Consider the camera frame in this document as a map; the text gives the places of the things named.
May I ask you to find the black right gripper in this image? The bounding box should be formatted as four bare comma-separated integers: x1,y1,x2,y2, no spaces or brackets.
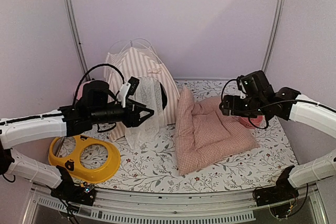
218,95,266,119

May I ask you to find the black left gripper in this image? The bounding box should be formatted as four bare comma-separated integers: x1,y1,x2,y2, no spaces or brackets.
90,98,154,127

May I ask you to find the striped pet tent fabric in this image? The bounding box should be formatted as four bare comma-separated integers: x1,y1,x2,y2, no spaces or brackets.
103,44,180,150

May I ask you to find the pink gingham cushion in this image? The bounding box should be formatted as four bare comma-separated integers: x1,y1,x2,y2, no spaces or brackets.
174,87,259,176

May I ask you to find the white flexible tent pole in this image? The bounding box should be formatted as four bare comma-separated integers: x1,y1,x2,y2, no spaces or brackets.
108,40,131,54

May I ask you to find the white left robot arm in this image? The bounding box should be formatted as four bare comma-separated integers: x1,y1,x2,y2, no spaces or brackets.
1,77,154,200

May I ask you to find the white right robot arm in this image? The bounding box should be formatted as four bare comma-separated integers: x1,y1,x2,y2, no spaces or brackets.
219,70,335,201

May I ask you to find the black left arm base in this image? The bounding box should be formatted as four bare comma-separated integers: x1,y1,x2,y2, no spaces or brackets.
50,165,96,206

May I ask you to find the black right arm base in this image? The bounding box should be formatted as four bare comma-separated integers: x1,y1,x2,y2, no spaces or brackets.
253,165,299,206

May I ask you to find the pink cat-ear pet bowl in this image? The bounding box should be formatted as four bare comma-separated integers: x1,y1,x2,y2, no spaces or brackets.
238,115,264,129

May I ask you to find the pink bowl behind tent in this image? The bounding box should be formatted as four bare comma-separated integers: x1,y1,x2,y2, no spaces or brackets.
76,81,90,101

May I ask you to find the yellow double bowl holder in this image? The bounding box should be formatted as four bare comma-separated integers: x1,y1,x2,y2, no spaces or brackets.
48,135,121,184

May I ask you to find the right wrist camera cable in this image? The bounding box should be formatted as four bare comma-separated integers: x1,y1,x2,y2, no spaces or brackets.
219,78,270,130

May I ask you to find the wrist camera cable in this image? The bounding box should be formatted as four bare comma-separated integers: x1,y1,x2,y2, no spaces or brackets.
219,78,270,130
74,62,127,101

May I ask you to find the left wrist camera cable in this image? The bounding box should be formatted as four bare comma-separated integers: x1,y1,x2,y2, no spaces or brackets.
74,62,127,101

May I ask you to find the front aluminium rail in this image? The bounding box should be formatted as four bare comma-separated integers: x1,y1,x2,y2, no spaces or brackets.
22,172,332,223

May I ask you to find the right aluminium frame post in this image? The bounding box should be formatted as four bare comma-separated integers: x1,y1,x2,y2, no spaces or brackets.
261,0,285,72

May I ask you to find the aluminium frame post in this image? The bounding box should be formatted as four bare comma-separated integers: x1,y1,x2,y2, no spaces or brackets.
261,0,285,72
64,0,88,74

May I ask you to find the left aluminium frame post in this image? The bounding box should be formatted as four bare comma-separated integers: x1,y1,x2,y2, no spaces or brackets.
64,0,88,74

